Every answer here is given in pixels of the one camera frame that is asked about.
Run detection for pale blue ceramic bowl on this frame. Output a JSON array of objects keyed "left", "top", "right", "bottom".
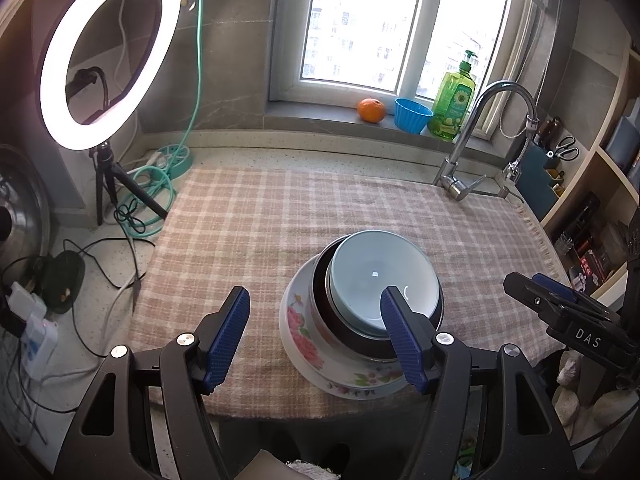
[{"left": 328, "top": 230, "right": 440, "bottom": 339}]

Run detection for window frame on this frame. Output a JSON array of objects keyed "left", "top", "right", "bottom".
[{"left": 269, "top": 0, "right": 549, "bottom": 114}]

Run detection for black tripod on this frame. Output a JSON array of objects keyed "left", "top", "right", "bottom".
[{"left": 89, "top": 141, "right": 168, "bottom": 226}]

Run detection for scissors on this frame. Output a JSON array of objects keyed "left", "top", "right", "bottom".
[{"left": 552, "top": 134, "right": 580, "bottom": 162}]

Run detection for black oval dish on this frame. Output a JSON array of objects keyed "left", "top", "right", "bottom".
[{"left": 40, "top": 250, "right": 86, "bottom": 314}]

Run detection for white plate pink flowers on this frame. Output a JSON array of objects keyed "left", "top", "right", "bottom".
[{"left": 280, "top": 330, "right": 407, "bottom": 401}]

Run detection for teal knife block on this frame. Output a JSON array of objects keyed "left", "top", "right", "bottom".
[{"left": 516, "top": 144, "right": 560, "bottom": 220}]

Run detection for floral plate red flowers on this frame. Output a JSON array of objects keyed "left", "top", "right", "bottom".
[{"left": 279, "top": 258, "right": 405, "bottom": 387}]

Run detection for orange fruit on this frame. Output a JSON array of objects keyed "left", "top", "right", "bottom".
[{"left": 357, "top": 98, "right": 386, "bottom": 124}]

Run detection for chrome kitchen faucet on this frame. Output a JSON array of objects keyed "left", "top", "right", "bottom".
[{"left": 433, "top": 79, "right": 540, "bottom": 203}]

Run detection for blue fluted plastic cup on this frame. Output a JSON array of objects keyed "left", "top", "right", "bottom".
[{"left": 394, "top": 98, "right": 433, "bottom": 134}]

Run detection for green dish soap bottle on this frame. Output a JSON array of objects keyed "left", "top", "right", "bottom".
[{"left": 428, "top": 50, "right": 477, "bottom": 141}]

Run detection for teal hose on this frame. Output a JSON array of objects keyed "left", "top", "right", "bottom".
[{"left": 117, "top": 0, "right": 207, "bottom": 239}]

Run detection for right gloved hand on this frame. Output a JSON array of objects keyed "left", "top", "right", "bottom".
[{"left": 552, "top": 350, "right": 639, "bottom": 472}]

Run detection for large steel mixing bowl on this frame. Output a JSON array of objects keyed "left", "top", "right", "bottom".
[{"left": 308, "top": 233, "right": 445, "bottom": 361}]

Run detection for white power adapter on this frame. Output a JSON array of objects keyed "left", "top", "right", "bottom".
[{"left": 8, "top": 282, "right": 58, "bottom": 382}]

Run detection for white ring light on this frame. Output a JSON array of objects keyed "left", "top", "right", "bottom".
[{"left": 39, "top": 0, "right": 181, "bottom": 151}]

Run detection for teal round power strip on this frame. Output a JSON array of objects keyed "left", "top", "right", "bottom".
[{"left": 153, "top": 144, "right": 193, "bottom": 180}]

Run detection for steel pot lid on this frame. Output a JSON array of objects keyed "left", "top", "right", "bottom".
[{"left": 1, "top": 144, "right": 51, "bottom": 286}]

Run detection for black cable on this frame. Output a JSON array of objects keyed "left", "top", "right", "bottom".
[{"left": 0, "top": 194, "right": 156, "bottom": 446}]

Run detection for pink plaid table cloth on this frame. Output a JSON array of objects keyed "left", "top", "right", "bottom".
[{"left": 128, "top": 168, "right": 565, "bottom": 419}]

